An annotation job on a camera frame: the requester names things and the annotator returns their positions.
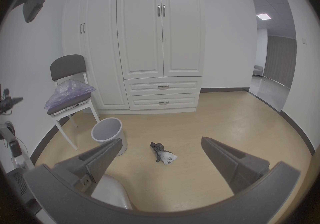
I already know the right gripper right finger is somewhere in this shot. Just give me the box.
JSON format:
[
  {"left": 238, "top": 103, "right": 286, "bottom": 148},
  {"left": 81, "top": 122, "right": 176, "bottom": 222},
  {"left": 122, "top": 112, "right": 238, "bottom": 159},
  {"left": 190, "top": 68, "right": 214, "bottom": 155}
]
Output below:
[{"left": 201, "top": 136, "right": 270, "bottom": 195}]

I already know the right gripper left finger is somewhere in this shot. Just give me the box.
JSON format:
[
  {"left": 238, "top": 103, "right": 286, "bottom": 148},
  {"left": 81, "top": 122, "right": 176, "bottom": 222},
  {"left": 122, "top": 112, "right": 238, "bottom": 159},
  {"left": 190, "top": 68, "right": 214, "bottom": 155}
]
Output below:
[{"left": 55, "top": 138, "right": 123, "bottom": 193}]

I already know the white trash bin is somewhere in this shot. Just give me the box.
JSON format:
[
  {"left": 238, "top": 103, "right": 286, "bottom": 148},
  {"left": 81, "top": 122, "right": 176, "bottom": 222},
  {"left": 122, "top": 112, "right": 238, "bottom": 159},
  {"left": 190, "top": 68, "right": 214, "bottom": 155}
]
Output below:
[{"left": 91, "top": 117, "right": 128, "bottom": 156}]

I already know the purple plastic bag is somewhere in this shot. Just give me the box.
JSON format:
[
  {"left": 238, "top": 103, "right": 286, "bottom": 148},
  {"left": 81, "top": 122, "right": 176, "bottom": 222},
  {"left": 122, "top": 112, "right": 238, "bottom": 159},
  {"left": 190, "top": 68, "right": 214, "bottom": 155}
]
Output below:
[{"left": 44, "top": 79, "right": 96, "bottom": 110}]

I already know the clear printed wrapper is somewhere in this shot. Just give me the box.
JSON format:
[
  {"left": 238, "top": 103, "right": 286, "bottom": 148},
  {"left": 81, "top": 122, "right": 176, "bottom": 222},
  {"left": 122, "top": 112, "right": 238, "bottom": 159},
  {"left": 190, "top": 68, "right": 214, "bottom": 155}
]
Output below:
[{"left": 157, "top": 151, "right": 178, "bottom": 166}]

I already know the black plastic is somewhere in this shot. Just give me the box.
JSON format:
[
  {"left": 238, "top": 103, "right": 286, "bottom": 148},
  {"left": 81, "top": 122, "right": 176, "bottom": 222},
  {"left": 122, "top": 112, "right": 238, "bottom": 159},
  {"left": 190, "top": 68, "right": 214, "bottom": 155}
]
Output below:
[{"left": 150, "top": 142, "right": 165, "bottom": 163}]

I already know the white chair dark grey seat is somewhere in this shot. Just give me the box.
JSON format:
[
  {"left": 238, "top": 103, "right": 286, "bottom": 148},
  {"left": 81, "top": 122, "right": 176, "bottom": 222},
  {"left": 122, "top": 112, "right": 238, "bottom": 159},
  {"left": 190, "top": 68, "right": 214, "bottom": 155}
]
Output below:
[{"left": 44, "top": 54, "right": 100, "bottom": 150}]

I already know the grey curtain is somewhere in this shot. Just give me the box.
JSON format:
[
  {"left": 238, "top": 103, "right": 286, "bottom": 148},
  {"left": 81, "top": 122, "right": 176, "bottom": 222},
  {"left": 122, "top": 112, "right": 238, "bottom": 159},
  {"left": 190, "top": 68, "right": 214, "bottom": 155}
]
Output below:
[{"left": 264, "top": 35, "right": 297, "bottom": 89}]

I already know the white wardrobe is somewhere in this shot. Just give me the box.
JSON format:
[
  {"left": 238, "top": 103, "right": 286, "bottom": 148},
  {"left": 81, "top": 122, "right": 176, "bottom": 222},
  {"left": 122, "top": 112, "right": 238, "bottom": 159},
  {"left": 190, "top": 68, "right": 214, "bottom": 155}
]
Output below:
[{"left": 62, "top": 0, "right": 204, "bottom": 115}]

